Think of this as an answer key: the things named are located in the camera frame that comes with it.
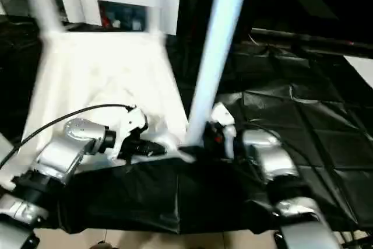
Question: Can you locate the white plastic table top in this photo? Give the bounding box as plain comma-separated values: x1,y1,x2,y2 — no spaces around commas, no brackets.
0,29,196,191

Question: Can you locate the black plastic sheet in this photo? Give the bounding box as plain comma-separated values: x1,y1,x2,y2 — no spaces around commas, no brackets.
0,17,373,237

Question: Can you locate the long black pole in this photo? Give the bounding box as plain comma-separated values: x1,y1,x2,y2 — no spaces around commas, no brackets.
251,27,373,57

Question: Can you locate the white flat board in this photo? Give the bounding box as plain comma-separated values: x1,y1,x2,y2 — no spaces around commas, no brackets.
343,55,373,86

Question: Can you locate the black stand leg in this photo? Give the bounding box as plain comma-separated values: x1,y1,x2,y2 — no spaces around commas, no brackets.
340,237,373,249

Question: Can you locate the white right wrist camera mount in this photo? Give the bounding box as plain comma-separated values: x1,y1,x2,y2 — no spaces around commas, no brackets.
210,102,237,158

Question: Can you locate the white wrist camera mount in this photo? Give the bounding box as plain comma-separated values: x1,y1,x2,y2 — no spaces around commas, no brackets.
210,102,237,158
109,106,149,159

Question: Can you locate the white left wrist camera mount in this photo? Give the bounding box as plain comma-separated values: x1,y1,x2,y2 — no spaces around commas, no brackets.
109,106,149,159

